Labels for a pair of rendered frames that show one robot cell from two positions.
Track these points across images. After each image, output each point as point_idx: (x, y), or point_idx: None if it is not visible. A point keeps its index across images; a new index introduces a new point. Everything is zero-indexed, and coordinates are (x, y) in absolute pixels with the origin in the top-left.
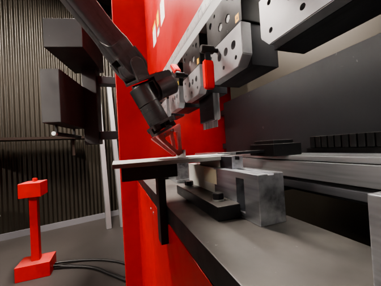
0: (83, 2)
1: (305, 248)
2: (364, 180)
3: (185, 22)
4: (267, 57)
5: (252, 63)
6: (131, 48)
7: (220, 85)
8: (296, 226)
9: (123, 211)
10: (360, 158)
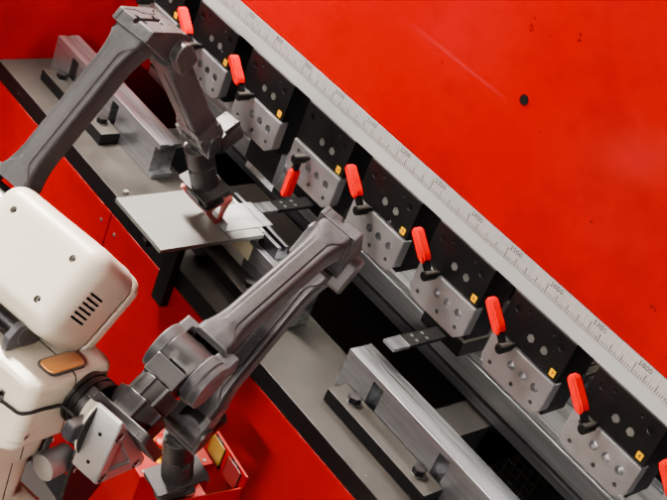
0: (194, 106)
1: (311, 355)
2: (388, 295)
3: (280, 21)
4: (349, 201)
5: (333, 209)
6: (215, 128)
7: None
8: (313, 331)
9: None
10: (395, 276)
